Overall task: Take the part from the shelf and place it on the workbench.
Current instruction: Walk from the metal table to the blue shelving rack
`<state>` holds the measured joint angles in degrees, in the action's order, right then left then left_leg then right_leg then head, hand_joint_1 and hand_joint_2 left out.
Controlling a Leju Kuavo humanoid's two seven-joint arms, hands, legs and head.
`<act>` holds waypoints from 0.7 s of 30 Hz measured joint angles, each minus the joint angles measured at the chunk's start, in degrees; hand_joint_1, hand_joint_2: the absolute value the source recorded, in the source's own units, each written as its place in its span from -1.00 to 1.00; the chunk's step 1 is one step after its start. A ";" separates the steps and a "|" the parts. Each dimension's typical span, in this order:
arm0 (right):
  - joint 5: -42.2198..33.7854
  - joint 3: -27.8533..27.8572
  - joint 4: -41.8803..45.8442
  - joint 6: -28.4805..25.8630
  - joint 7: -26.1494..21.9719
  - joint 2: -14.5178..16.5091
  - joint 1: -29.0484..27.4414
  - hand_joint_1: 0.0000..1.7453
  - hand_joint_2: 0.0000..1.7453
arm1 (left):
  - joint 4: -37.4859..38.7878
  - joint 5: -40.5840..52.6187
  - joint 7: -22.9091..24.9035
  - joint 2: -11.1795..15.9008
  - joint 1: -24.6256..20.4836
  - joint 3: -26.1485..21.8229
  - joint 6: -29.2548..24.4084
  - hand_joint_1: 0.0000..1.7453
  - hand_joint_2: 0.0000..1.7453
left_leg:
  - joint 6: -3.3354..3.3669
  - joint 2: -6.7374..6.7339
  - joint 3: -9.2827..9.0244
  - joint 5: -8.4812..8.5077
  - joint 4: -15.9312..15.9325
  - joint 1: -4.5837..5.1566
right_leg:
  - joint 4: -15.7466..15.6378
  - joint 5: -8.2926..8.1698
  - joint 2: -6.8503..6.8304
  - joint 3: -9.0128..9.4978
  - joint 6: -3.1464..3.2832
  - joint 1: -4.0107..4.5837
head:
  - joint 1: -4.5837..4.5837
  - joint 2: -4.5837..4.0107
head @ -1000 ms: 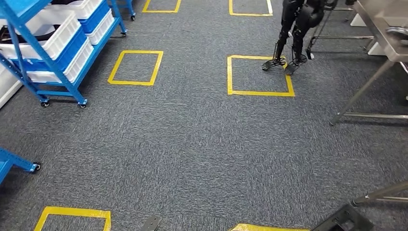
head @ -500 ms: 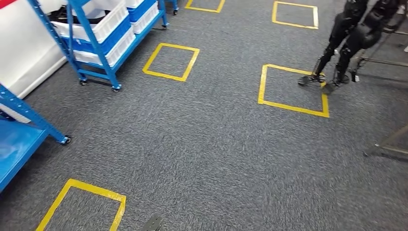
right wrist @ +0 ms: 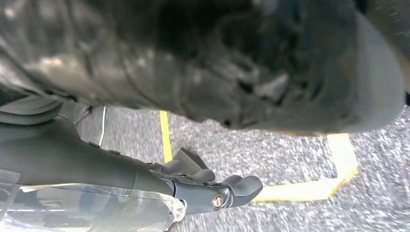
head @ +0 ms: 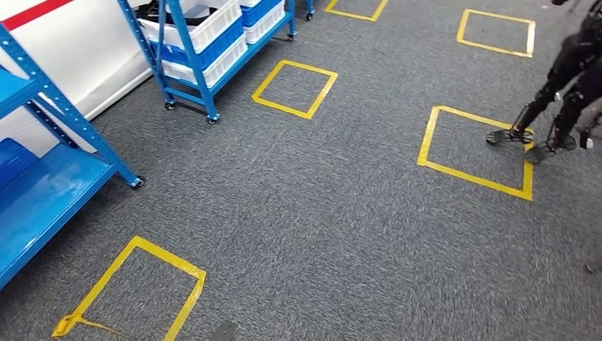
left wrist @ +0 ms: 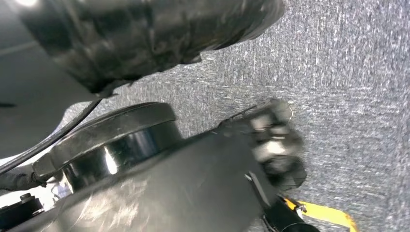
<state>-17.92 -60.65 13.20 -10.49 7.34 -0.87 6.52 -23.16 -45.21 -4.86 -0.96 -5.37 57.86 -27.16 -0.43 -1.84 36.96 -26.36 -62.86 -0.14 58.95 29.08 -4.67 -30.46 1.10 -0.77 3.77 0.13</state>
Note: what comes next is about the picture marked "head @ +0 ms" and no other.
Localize black humanoid robot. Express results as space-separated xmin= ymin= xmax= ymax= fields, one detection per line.
xmin=486 ymin=0 xmax=602 ymax=165

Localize white car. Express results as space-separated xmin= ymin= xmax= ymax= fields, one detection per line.
xmin=0 ymin=0 xmax=156 ymax=158

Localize red barrier belt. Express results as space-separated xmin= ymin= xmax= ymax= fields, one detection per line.
xmin=1 ymin=0 xmax=75 ymax=31

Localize black plastic parts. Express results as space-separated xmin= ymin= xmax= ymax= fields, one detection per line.
xmin=135 ymin=0 xmax=214 ymax=28

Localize white plastic bin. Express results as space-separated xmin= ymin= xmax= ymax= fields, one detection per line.
xmin=161 ymin=33 xmax=249 ymax=90
xmin=137 ymin=0 xmax=243 ymax=54
xmin=242 ymin=0 xmax=287 ymax=45

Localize yellow floor tape square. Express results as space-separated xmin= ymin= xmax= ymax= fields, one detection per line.
xmin=251 ymin=60 xmax=339 ymax=120
xmin=51 ymin=235 xmax=207 ymax=341

